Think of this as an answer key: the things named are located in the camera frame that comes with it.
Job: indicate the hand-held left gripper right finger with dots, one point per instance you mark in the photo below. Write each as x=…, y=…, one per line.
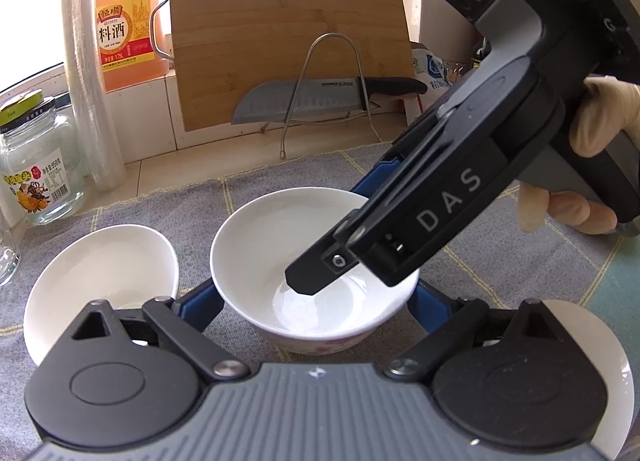
x=430, y=308

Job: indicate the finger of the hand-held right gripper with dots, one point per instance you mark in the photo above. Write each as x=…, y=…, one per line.
x=312, y=276
x=387, y=168

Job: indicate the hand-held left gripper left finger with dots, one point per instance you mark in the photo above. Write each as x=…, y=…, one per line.
x=197, y=306

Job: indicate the white bowl with pink flowers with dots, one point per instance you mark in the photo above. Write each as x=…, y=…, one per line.
x=100, y=266
x=260, y=251

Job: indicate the person's right hand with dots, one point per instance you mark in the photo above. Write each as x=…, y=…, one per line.
x=615, y=111

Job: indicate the white and blue salt bag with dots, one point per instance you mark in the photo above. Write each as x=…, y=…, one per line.
x=430, y=76

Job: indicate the grey checked table mat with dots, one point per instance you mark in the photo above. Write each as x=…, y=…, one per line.
x=150, y=206

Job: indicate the bamboo cutting board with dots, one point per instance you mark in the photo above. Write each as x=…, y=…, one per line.
x=280, y=6

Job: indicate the clear glass cup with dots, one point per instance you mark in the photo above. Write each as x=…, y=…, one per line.
x=7, y=251

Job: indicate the glass jar with green lid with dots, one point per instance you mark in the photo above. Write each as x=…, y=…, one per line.
x=35, y=166

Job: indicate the stack of clear plastic cups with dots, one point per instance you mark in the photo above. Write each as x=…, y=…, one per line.
x=95, y=91

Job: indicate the orange cooking wine bottle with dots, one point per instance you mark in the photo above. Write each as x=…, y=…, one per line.
x=125, y=16

